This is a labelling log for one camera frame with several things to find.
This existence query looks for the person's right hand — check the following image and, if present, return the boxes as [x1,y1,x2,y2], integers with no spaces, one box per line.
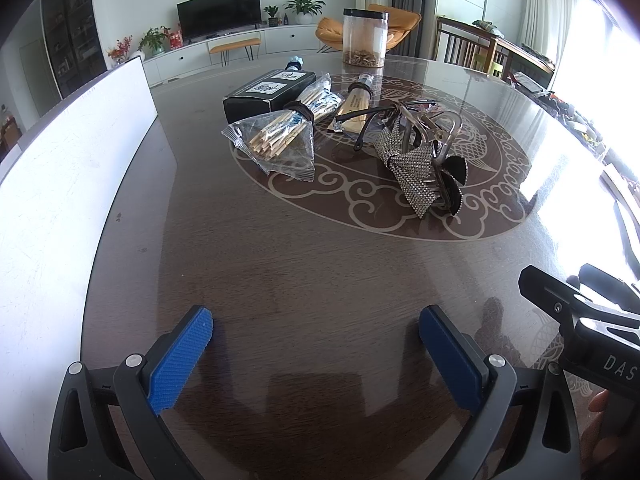
[580,389,621,466]

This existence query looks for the clear jar black lid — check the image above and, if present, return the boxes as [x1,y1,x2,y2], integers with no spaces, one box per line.
[342,8,389,68]

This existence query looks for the black glasses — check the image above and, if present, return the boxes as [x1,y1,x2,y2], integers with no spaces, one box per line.
[334,100,441,153]

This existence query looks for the white curtain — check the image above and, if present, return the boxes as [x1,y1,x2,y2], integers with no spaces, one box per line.
[522,0,586,61]

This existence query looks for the orange lounge chair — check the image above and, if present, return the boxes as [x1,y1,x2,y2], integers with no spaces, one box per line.
[315,4,422,56]

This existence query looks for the bag of wooden sticks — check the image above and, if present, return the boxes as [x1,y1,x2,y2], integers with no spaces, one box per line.
[221,76,337,183]

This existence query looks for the bronze metal hair claw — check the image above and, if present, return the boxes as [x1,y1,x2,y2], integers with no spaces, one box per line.
[395,105,463,166]

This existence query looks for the black carton box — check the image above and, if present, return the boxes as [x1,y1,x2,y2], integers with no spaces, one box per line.
[222,70,317,123]

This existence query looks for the white cardboard storage box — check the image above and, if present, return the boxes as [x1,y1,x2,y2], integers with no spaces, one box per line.
[0,56,160,461]

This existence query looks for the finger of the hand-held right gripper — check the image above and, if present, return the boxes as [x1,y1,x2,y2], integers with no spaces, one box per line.
[518,265,640,332]
[579,261,640,309]

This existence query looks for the rhinestone bow hair clip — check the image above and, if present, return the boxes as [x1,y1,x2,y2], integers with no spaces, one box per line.
[372,120,468,220]

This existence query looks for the dark display cabinet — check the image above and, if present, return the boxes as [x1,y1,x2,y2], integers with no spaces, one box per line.
[41,0,108,101]

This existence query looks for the gold spray bottle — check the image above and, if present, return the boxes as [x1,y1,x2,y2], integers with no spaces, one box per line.
[334,74,377,133]

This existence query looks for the white television cabinet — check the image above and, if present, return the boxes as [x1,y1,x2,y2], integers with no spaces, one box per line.
[142,24,331,86]

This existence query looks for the leafy green potted plant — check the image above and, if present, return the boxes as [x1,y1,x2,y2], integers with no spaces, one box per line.
[138,26,171,57]

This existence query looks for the red flowers in vase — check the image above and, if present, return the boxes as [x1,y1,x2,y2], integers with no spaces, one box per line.
[107,36,133,66]

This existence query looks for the wooden slatted bench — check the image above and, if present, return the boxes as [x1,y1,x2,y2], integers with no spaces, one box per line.
[436,16,556,91]

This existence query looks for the black television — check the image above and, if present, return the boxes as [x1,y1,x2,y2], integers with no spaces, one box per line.
[176,0,263,41]

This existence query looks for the wooden bench hairpin legs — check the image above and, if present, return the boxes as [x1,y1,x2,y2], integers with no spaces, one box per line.
[209,37,262,66]

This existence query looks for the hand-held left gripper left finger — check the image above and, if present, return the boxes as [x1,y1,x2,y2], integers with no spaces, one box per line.
[47,305,215,480]

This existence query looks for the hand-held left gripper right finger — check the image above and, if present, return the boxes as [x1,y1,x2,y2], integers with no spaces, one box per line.
[419,305,586,480]

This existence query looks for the large potted plant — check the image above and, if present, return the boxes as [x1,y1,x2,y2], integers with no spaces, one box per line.
[284,0,327,26]

